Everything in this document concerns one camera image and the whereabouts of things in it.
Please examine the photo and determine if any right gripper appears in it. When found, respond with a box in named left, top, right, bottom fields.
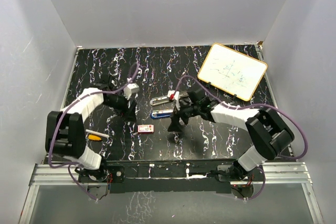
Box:
left=167, top=99, right=200, bottom=133

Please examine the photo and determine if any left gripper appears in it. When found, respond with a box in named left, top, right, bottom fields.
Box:
left=102, top=91, right=136, bottom=123

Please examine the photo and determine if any red staple box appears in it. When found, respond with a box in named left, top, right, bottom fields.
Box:
left=138, top=124, right=154, bottom=134

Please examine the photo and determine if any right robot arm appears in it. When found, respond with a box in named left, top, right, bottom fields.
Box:
left=167, top=90, right=295, bottom=180

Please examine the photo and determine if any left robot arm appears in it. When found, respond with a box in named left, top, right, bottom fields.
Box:
left=45, top=77, right=140, bottom=182

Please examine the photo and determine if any white marker pen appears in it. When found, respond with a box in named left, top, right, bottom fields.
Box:
left=86, top=129, right=109, bottom=138

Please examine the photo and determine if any orange marker cap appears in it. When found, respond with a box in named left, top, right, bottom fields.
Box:
left=88, top=134, right=102, bottom=141

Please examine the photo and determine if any yellow framed whiteboard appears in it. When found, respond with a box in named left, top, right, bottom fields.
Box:
left=197, top=43, right=268, bottom=101

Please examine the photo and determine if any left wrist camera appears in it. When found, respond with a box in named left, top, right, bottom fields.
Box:
left=123, top=83, right=140, bottom=100

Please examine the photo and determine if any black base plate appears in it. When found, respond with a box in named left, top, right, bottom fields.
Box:
left=75, top=159, right=266, bottom=194

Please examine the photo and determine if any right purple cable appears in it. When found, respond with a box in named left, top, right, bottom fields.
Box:
left=174, top=75, right=309, bottom=201

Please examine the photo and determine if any purple cable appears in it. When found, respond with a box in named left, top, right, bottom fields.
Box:
left=174, top=75, right=309, bottom=201
left=47, top=62, right=140, bottom=201

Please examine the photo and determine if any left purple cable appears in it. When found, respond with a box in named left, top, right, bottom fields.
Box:
left=47, top=62, right=140, bottom=201

